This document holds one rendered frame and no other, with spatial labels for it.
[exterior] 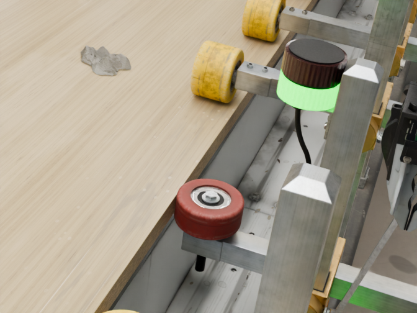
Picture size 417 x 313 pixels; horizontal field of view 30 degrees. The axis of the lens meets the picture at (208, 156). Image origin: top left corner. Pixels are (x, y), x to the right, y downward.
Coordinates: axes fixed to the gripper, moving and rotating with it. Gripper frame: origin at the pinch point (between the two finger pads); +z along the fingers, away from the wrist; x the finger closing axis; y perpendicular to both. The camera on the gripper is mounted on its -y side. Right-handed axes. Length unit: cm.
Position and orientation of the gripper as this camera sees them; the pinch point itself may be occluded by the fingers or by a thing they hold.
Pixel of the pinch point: (409, 214)
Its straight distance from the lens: 77.3
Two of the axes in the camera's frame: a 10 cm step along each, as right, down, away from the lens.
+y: -3.2, 4.7, -8.2
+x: 9.4, 2.8, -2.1
